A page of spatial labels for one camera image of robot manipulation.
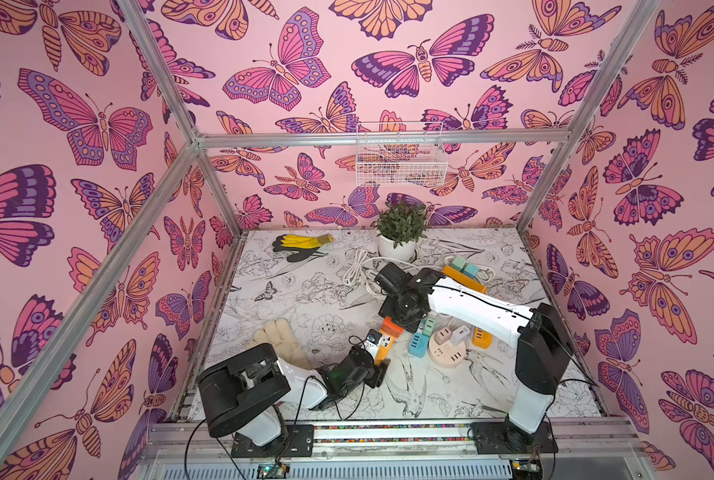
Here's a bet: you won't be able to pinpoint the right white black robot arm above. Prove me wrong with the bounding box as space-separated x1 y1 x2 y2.
374 262 573 435

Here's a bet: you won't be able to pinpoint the blue power strip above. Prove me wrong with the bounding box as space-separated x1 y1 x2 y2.
408 317 433 358

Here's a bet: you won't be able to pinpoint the orange cube socket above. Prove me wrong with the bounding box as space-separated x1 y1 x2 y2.
380 317 404 338

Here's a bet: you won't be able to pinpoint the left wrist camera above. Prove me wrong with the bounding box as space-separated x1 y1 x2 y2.
363 329 382 359

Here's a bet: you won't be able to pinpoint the orange power strip rear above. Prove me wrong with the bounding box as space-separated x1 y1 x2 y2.
442 265 487 294

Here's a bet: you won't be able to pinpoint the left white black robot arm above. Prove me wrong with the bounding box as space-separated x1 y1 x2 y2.
197 343 390 450

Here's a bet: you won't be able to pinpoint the pink USB charger plug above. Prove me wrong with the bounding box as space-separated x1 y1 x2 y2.
434 327 452 345

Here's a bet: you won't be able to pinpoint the potted green plant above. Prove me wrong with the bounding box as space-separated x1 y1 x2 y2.
376 202 426 262

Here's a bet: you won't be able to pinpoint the small yellow power strip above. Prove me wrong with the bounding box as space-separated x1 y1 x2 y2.
472 328 493 349

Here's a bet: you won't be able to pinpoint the white coiled cable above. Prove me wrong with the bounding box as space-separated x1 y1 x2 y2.
341 248 394 298

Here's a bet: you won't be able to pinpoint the green USB charger plug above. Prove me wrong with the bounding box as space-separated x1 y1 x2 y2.
422 318 435 337

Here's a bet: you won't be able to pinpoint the yellow black work gloves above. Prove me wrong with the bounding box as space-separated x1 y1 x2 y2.
272 234 334 263

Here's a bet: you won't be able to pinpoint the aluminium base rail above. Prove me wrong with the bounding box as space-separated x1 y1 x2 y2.
133 418 658 479

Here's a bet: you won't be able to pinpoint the pink round socket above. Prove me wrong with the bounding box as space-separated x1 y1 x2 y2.
428 337 467 369

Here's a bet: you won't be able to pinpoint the white wire basket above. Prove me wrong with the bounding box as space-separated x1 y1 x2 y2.
353 129 449 188

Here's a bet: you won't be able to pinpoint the beige cloth glove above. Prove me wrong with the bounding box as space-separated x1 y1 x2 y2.
246 319 311 370

